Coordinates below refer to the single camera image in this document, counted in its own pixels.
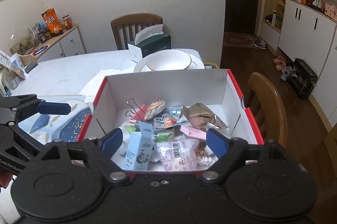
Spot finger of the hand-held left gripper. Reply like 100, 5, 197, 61
0, 93, 71, 125
0, 124, 50, 160

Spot dark sneakers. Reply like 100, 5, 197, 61
253, 39, 268, 50

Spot white lower cabinet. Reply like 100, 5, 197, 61
278, 0, 337, 59

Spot pink printed clear packet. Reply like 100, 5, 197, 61
153, 138, 201, 172

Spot clear bag of seeds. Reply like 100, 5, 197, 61
0, 49, 29, 79

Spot striped shell-shaped toy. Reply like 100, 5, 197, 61
144, 99, 166, 119

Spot dark glass jar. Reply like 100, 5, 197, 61
38, 30, 52, 42

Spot white paper napkin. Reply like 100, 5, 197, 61
79, 68, 132, 96

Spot black wire rack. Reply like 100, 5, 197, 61
286, 58, 318, 100

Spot blue round coaster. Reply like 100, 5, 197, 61
33, 45, 50, 54

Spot green white tissue box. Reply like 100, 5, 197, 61
127, 24, 172, 62

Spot red lidded jar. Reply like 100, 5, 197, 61
62, 14, 73, 31

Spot person's left hand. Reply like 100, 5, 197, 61
0, 170, 13, 189

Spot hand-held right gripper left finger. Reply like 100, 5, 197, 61
39, 128, 130, 186

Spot pink binder clip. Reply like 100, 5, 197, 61
125, 98, 148, 120

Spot red cardboard shoe box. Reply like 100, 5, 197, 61
76, 68, 264, 179

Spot wooden curved chair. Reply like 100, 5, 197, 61
248, 72, 288, 148

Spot orange snack bag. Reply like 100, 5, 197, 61
41, 8, 64, 38

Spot wooden holder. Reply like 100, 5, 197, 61
17, 53, 39, 66

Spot pink box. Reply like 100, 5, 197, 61
322, 1, 337, 20

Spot light blue small box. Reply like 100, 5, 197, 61
124, 122, 154, 171

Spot wooden slatted chair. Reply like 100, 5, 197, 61
111, 13, 164, 50

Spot brown gold snack packet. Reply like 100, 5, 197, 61
182, 103, 229, 132

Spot grey shoes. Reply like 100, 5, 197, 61
280, 66, 294, 81

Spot pink slippers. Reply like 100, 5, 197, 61
272, 55, 289, 71

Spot cotton swab pack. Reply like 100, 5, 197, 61
195, 140, 219, 166

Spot door mat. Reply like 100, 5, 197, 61
223, 32, 257, 49

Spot green white snack packet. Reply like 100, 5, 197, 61
116, 121, 176, 158

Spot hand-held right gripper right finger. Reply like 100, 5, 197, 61
199, 128, 289, 185

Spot white sideboard cabinet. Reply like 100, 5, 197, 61
33, 23, 87, 61

